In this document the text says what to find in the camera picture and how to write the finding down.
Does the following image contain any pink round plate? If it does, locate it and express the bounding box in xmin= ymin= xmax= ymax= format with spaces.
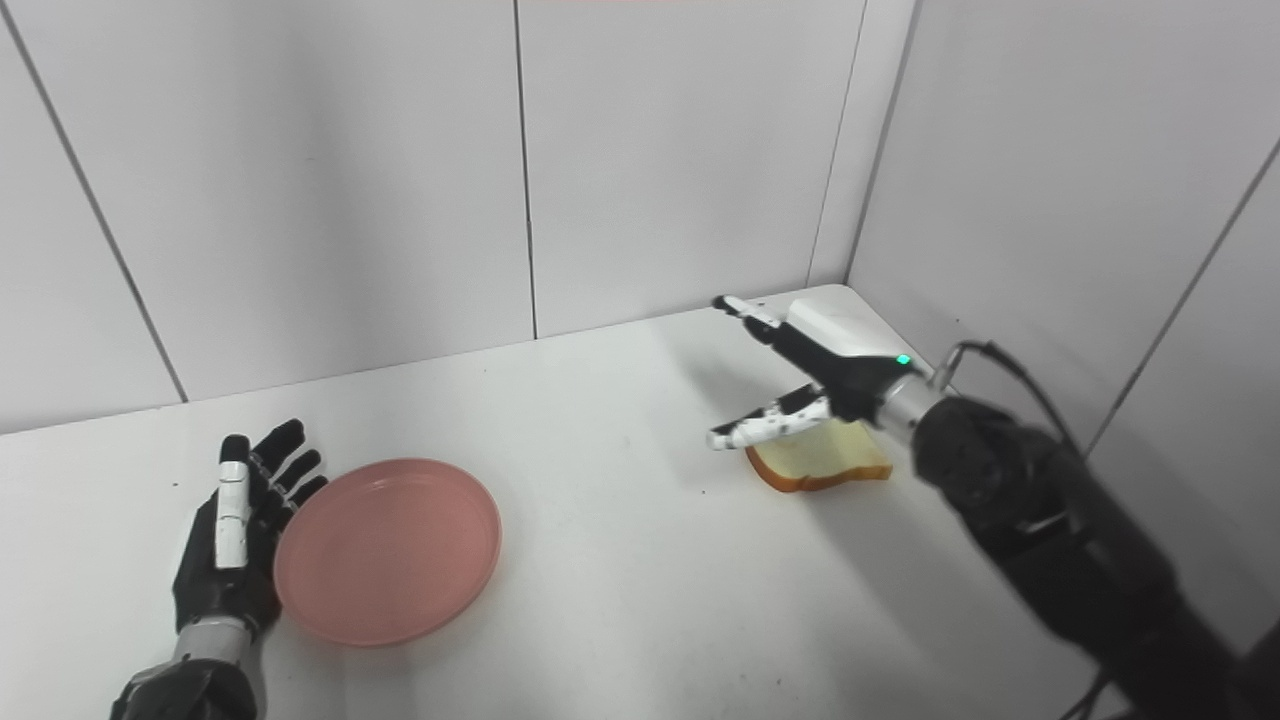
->
xmin=273 ymin=458 xmax=503 ymax=648

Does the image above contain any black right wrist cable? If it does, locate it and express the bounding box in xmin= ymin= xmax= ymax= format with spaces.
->
xmin=935 ymin=340 xmax=1089 ymax=456

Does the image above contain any slice of white bread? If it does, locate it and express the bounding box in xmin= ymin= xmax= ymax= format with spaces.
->
xmin=745 ymin=418 xmax=893 ymax=494

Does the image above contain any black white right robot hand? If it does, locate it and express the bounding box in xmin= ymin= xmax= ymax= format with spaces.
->
xmin=707 ymin=294 xmax=931 ymax=451

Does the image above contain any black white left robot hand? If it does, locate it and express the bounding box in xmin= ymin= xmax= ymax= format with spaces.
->
xmin=172 ymin=419 xmax=329 ymax=635

